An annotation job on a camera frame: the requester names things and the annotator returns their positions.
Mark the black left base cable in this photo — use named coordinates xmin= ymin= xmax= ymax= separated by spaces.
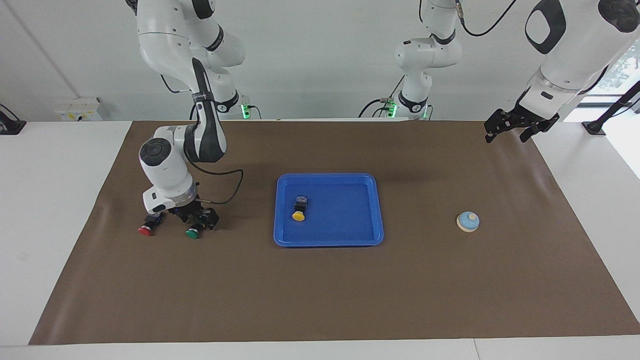
xmin=357 ymin=75 xmax=406 ymax=119

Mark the black table clamp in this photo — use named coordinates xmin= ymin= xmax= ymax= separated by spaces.
xmin=0 ymin=103 xmax=27 ymax=136

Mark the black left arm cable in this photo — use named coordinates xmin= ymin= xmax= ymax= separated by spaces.
xmin=454 ymin=0 xmax=518 ymax=39

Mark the brown table mat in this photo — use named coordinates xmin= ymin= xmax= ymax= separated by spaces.
xmin=28 ymin=119 xmax=640 ymax=346

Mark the yellow push button switch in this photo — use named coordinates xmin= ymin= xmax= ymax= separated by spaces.
xmin=291 ymin=195 xmax=309 ymax=222

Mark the light blue call bell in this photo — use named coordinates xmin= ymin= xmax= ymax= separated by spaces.
xmin=456 ymin=210 xmax=480 ymax=234

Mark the green push button switch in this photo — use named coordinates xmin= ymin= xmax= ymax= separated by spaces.
xmin=185 ymin=216 xmax=208 ymax=239

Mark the red push button switch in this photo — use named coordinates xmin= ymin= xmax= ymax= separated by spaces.
xmin=138 ymin=212 xmax=165 ymax=237

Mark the white wall socket box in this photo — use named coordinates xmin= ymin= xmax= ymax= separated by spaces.
xmin=54 ymin=96 xmax=103 ymax=122

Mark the bright window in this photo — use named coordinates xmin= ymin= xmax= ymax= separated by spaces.
xmin=586 ymin=42 xmax=640 ymax=105

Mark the black camera stand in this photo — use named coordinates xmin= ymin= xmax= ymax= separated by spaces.
xmin=581 ymin=80 xmax=640 ymax=137

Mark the blue plastic tray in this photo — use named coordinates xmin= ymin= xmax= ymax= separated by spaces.
xmin=273 ymin=173 xmax=385 ymax=248

